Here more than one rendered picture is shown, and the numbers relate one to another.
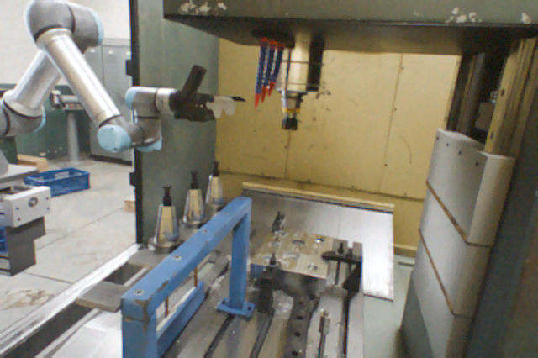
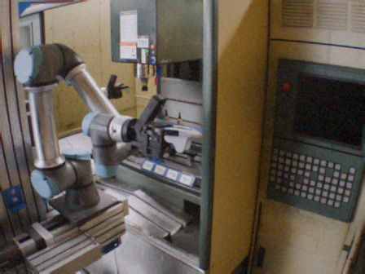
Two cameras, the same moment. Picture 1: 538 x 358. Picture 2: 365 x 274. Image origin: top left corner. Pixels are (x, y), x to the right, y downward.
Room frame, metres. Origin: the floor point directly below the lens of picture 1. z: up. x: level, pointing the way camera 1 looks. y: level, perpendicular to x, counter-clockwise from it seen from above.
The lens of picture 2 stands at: (-0.23, 1.86, 1.83)
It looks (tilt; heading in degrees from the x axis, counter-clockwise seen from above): 19 degrees down; 295
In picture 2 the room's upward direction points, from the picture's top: straight up
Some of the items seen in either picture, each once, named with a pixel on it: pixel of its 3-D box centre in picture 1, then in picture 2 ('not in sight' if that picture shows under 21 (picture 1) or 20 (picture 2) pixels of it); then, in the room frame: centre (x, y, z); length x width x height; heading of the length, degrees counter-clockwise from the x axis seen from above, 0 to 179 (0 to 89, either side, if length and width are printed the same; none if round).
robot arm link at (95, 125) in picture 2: not in sight; (102, 127); (0.36, 1.18, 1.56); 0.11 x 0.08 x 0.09; 1
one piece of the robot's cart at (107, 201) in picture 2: not in sight; (80, 208); (0.63, 1.06, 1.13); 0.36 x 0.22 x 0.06; 76
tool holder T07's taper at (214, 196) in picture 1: (214, 189); not in sight; (0.80, 0.12, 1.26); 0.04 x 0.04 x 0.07
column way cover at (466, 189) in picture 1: (444, 234); (182, 110); (0.88, -0.49, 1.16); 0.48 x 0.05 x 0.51; 166
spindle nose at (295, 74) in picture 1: (295, 68); (143, 68); (0.98, -0.05, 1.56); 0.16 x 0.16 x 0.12
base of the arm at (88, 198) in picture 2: not in sight; (81, 190); (0.62, 1.05, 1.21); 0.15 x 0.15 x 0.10
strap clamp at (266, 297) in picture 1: (271, 276); not in sight; (0.90, -0.03, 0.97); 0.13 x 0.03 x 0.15; 166
